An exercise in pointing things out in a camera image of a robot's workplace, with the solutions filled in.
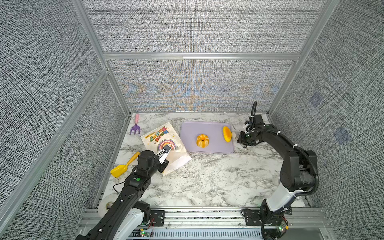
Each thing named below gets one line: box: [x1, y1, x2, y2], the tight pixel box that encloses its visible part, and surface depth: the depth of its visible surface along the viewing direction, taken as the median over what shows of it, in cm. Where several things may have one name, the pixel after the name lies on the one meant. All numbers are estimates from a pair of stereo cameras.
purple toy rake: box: [130, 114, 141, 135], surface depth 112 cm
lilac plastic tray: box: [179, 121, 234, 153], surface depth 108 cm
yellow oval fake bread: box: [222, 126, 232, 143], surface depth 105 cm
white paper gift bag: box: [140, 122, 192, 176], surface depth 92 cm
